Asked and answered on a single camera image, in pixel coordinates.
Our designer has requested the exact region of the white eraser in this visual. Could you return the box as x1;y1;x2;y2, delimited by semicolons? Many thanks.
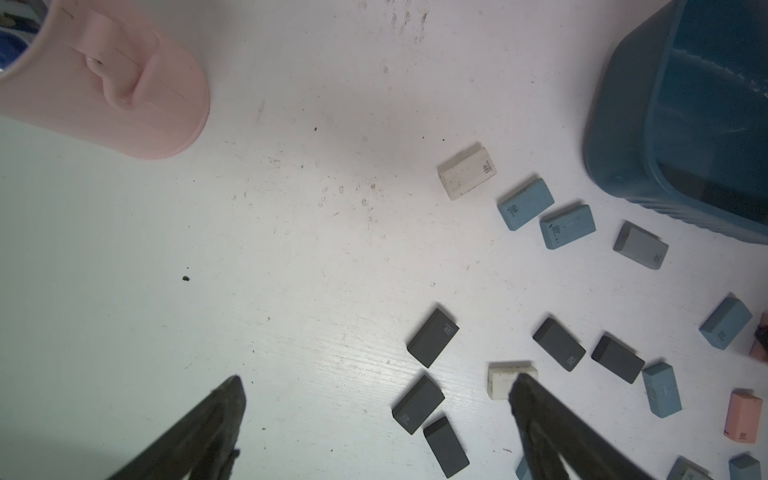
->
437;143;497;200
487;361;538;401

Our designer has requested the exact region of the grey eraser below box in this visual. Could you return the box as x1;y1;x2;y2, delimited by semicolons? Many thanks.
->
613;222;669;270

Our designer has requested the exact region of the blue eraser bottom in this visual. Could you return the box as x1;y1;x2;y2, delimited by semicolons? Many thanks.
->
515;457;533;480

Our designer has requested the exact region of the pink eraser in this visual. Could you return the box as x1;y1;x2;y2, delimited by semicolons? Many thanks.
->
724;390;763;444
749;311;768;363

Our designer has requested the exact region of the black eraser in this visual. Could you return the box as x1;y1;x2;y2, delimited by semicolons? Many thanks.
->
533;317;586;372
424;416;470;479
392;374;445;435
591;334;645;384
407;308;459;368

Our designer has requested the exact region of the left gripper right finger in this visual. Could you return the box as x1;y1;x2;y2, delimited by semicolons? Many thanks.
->
509;374;649;479

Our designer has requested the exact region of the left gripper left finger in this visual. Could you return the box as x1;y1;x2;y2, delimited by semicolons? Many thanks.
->
111;375;246;480

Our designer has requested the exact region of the grey eraser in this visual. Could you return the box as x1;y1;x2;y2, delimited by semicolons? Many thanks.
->
613;222;669;270
666;456;712;480

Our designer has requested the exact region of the pink pen holder cup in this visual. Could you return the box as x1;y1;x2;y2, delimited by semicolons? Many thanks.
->
1;1;210;160

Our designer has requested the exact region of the teal plastic storage box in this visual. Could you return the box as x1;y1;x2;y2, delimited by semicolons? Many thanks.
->
583;1;767;244

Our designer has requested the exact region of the blue eraser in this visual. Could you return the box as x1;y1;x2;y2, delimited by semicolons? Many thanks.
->
699;296;752;350
498;178;554;231
515;457;533;480
728;454;762;480
642;362;682;418
539;204;596;250

